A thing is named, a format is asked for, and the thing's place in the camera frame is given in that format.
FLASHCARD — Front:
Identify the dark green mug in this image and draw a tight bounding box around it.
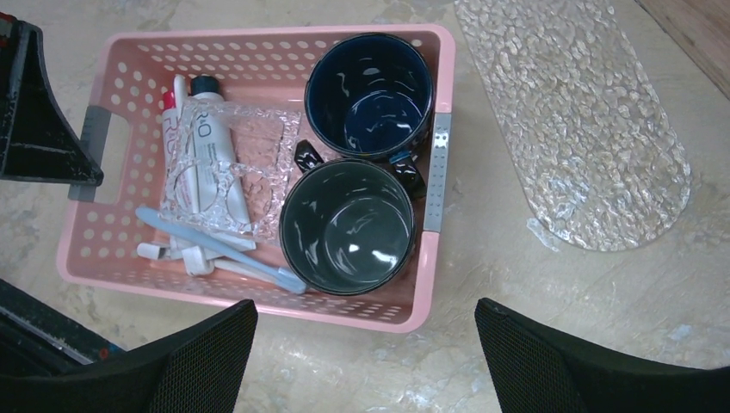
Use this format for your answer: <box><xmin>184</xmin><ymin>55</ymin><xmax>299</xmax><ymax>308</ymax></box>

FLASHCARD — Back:
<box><xmin>278</xmin><ymin>140</ymin><xmax>416</xmax><ymax>296</ymax></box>

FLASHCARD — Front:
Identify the pink perforated plastic basket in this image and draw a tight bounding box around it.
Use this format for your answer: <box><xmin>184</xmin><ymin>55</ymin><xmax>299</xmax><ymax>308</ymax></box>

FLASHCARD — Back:
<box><xmin>57</xmin><ymin>24</ymin><xmax>456</xmax><ymax>333</ymax></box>

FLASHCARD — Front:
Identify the clear textured oval tray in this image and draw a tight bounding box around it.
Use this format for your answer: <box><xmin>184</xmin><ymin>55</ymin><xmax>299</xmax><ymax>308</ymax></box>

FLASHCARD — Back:
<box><xmin>455</xmin><ymin>1</ymin><xmax>691</xmax><ymax>251</ymax></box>

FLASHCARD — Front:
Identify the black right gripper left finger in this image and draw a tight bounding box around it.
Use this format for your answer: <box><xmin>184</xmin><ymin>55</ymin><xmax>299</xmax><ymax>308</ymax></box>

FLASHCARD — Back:
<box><xmin>1</xmin><ymin>299</ymin><xmax>258</xmax><ymax>412</ymax></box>

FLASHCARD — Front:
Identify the wooden board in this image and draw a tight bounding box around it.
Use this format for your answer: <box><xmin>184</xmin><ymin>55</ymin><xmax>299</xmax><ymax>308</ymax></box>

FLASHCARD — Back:
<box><xmin>636</xmin><ymin>0</ymin><xmax>729</xmax><ymax>97</ymax></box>

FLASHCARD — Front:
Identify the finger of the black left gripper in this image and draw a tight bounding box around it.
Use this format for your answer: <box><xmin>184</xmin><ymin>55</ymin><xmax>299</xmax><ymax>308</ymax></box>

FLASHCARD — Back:
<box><xmin>1</xmin><ymin>280</ymin><xmax>125</xmax><ymax>371</ymax></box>
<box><xmin>1</xmin><ymin>20</ymin><xmax>104</xmax><ymax>186</ymax></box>

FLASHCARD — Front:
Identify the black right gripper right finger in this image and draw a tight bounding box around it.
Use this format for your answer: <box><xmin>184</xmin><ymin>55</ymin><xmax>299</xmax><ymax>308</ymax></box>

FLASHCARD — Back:
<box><xmin>474</xmin><ymin>298</ymin><xmax>729</xmax><ymax>412</ymax></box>

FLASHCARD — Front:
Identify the dark blue mug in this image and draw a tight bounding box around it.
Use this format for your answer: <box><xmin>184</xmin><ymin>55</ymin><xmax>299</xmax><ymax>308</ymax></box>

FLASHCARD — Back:
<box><xmin>304</xmin><ymin>33</ymin><xmax>435</xmax><ymax>199</ymax></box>

